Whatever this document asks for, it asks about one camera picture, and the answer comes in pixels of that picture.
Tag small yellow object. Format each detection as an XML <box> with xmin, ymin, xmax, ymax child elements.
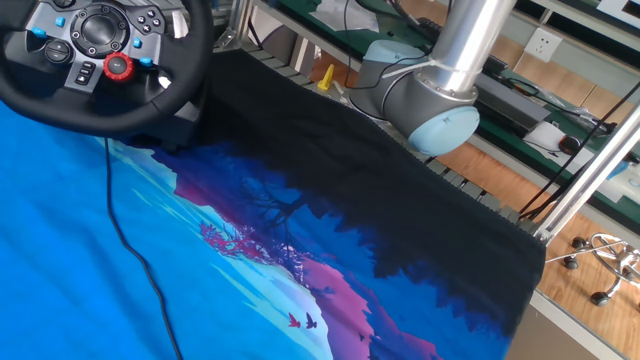
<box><xmin>317</xmin><ymin>63</ymin><xmax>336</xmax><ymax>93</ymax></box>

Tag green topped workbench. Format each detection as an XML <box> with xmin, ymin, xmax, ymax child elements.
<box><xmin>277</xmin><ymin>0</ymin><xmax>640</xmax><ymax>226</ymax></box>

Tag blue landscape print cloth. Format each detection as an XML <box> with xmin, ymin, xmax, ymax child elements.
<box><xmin>0</xmin><ymin>47</ymin><xmax>547</xmax><ymax>360</ymax></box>

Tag dark grey long box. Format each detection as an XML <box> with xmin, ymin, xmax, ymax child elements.
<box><xmin>474</xmin><ymin>72</ymin><xmax>552</xmax><ymax>134</ymax></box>

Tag white zip tie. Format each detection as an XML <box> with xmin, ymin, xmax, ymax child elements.
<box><xmin>380</xmin><ymin>57</ymin><xmax>476</xmax><ymax>81</ymax></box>

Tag crumpled white paper sheet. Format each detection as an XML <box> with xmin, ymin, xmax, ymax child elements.
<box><xmin>309</xmin><ymin>0</ymin><xmax>380</xmax><ymax>34</ymax></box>

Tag black cables along post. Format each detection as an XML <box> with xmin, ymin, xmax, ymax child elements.
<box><xmin>517</xmin><ymin>79</ymin><xmax>640</xmax><ymax>222</ymax></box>

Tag black steering wheel base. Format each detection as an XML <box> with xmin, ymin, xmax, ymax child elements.
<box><xmin>119</xmin><ymin>74</ymin><xmax>211</xmax><ymax>154</ymax></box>

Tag white wall socket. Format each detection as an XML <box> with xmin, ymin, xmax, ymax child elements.
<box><xmin>523</xmin><ymin>26</ymin><xmax>564</xmax><ymax>64</ymax></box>

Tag thin black USB cable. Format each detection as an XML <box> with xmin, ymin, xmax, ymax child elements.
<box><xmin>102</xmin><ymin>137</ymin><xmax>184</xmax><ymax>360</ymax></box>

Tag black racing steering wheel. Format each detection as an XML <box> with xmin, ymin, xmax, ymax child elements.
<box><xmin>0</xmin><ymin>0</ymin><xmax>215</xmax><ymax>140</ymax></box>

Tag chrome office chair base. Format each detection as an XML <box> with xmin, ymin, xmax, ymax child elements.
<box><xmin>545</xmin><ymin>232</ymin><xmax>640</xmax><ymax>308</ymax></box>

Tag aluminium frame post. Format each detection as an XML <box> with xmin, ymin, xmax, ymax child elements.
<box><xmin>214</xmin><ymin>0</ymin><xmax>256</xmax><ymax>51</ymax></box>
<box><xmin>533</xmin><ymin>102</ymin><xmax>640</xmax><ymax>247</ymax></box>

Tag black orange computer mouse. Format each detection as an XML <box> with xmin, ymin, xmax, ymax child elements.
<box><xmin>558</xmin><ymin>134</ymin><xmax>583</xmax><ymax>156</ymax></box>

